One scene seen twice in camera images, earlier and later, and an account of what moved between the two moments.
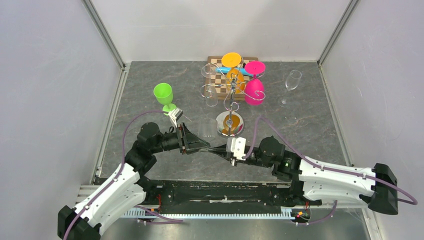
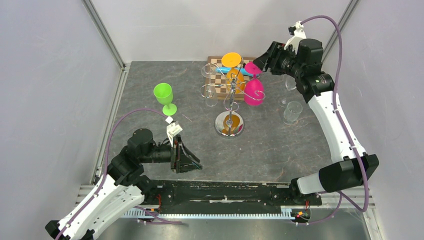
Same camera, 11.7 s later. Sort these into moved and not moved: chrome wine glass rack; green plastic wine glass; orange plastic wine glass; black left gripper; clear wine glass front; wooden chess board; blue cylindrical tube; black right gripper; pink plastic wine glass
Moved: black left gripper; black right gripper; clear wine glass front
Not moved: blue cylindrical tube; green plastic wine glass; orange plastic wine glass; chrome wine glass rack; wooden chess board; pink plastic wine glass
